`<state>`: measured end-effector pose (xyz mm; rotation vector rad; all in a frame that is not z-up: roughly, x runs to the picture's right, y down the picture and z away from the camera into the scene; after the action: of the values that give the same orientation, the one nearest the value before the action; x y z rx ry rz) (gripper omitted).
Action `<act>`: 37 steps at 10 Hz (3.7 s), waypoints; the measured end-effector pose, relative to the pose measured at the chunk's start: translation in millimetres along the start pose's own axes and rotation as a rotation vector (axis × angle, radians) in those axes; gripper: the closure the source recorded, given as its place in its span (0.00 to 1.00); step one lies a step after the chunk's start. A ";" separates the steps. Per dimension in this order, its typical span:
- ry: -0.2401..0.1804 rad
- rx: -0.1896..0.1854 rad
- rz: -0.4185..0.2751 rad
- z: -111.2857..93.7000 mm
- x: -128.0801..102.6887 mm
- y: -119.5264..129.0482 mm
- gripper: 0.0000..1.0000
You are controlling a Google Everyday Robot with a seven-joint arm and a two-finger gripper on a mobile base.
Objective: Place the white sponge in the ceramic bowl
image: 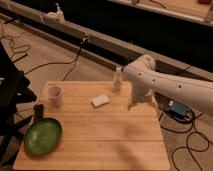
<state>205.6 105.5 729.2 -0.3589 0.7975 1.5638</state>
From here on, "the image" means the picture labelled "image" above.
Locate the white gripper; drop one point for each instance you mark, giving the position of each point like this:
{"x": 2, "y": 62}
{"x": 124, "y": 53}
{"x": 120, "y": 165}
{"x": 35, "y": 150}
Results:
{"x": 142, "y": 94}

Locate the white sponge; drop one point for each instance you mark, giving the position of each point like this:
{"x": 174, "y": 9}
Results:
{"x": 100, "y": 100}

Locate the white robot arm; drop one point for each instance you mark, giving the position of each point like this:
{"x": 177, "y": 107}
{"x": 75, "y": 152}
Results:
{"x": 145, "y": 81}

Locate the green ceramic bowl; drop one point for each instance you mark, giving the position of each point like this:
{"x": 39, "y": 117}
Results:
{"x": 42, "y": 136}

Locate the blue power box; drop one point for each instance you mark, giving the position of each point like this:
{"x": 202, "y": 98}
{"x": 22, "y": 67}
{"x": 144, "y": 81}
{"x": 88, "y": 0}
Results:
{"x": 177, "y": 109}

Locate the clear plastic bottle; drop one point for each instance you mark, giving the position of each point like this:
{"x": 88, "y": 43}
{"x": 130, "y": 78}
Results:
{"x": 117, "y": 79}

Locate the white plastic cup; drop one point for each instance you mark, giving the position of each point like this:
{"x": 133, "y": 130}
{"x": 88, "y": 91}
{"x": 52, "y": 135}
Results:
{"x": 55, "y": 96}

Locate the small dark cylinder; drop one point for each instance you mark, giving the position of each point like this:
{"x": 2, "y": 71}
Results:
{"x": 38, "y": 112}

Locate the black stand left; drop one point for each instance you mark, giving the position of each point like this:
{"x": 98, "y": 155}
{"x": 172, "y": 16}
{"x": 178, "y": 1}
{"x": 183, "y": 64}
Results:
{"x": 13, "y": 90}

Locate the white object on rail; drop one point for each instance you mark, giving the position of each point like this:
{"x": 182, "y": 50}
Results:
{"x": 58, "y": 15}

